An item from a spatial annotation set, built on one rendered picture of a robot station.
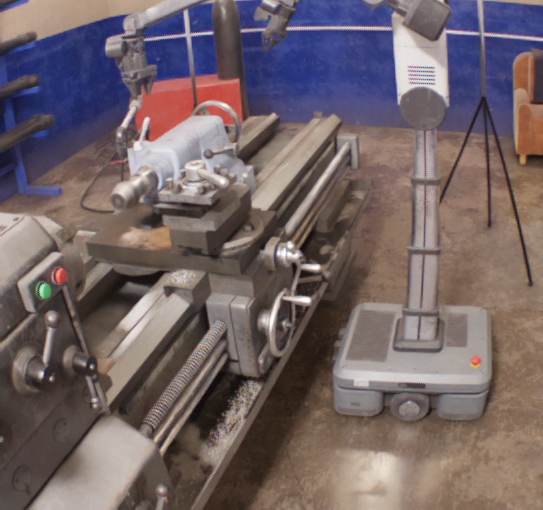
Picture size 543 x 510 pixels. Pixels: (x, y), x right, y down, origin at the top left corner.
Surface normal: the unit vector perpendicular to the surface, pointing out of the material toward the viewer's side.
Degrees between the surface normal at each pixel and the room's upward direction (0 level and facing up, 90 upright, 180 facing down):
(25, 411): 90
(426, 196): 90
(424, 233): 90
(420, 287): 90
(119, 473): 32
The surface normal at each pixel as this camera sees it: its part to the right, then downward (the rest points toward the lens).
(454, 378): -0.25, -0.32
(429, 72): -0.26, 0.55
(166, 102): 0.00, 0.44
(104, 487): 0.42, -0.72
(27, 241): 0.60, -0.58
